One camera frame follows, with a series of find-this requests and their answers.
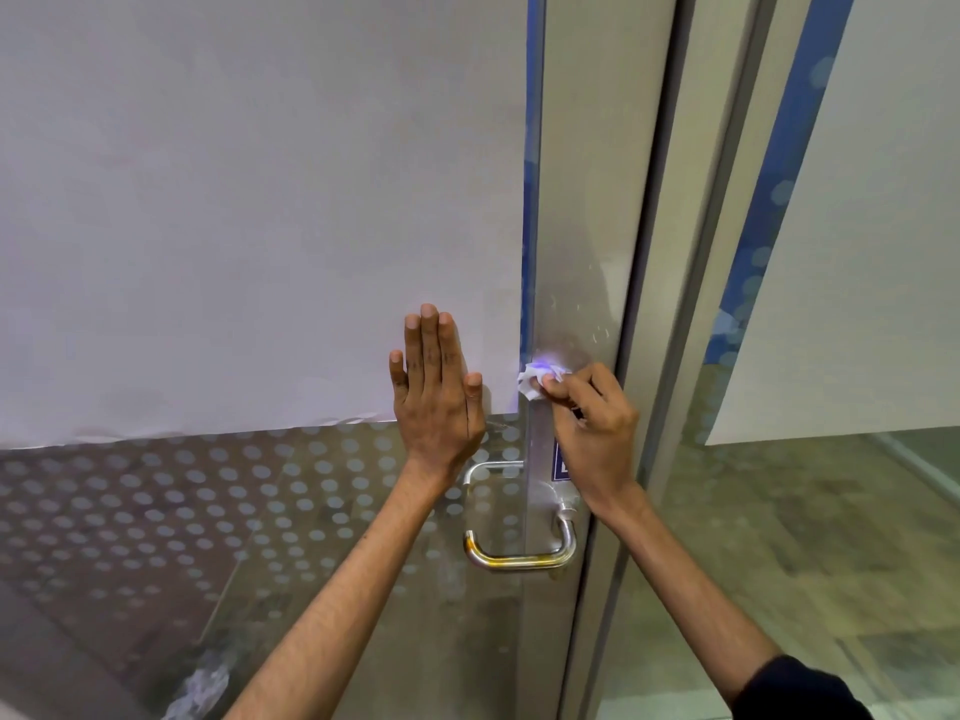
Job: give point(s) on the person's right hand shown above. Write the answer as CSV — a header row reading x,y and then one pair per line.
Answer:
x,y
596,442

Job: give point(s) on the person's left hand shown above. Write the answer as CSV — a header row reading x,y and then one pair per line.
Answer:
x,y
435,412

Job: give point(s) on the person's left middle finger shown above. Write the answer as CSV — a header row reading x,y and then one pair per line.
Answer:
x,y
430,341

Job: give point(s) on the person's left little finger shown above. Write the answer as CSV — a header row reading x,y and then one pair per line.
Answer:
x,y
398,371

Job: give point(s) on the person's right thumb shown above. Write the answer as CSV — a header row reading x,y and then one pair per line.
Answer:
x,y
561,393

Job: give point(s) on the person's left thumb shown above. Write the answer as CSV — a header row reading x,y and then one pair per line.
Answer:
x,y
474,393

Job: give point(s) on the white cleaning wipe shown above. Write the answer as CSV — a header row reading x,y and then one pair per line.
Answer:
x,y
531,383

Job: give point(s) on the glass door with dotted film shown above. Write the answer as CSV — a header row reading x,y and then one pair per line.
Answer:
x,y
300,517

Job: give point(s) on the person's right forearm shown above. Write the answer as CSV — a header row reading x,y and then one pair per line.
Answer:
x,y
682,592

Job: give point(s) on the person's left forearm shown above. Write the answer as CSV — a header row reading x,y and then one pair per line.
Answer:
x,y
337,607

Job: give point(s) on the blue sign sticker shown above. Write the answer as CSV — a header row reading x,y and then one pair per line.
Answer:
x,y
561,461

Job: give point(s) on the large white paper sheet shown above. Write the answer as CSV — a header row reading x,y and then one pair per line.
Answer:
x,y
247,202

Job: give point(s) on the blue dotted film strip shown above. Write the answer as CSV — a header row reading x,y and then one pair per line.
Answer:
x,y
780,179

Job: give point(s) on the glass side panel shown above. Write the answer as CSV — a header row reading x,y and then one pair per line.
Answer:
x,y
825,554

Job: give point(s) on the black sleeve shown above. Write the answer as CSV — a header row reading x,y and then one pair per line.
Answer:
x,y
806,693

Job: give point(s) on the grey metal door frame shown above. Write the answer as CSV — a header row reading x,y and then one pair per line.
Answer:
x,y
697,217

